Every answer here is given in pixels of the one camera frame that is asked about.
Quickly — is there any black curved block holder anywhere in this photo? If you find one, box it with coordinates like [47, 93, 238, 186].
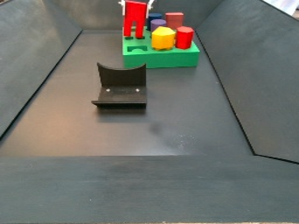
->
[90, 63, 146, 107]

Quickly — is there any purple cylinder block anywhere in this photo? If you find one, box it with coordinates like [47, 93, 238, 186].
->
[150, 19, 165, 32]

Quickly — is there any red hexagonal prism block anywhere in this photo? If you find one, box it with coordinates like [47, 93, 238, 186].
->
[174, 26, 193, 49]

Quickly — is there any pink rounded rectangular block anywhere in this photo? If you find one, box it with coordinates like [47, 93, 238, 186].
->
[164, 12, 184, 30]

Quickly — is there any green shape sorter board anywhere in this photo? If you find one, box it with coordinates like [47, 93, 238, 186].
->
[122, 30, 200, 68]

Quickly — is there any dark blue cylinder block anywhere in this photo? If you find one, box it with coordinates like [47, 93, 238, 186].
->
[146, 12, 162, 30]

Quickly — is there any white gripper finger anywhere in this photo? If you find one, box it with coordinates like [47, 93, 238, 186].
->
[117, 0, 125, 16]
[146, 0, 154, 14]

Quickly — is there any red double-square block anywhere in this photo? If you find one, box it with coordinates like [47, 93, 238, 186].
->
[123, 0, 146, 39]

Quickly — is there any yellow pentagonal prism block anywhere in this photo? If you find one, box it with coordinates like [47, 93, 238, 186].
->
[152, 26, 174, 50]

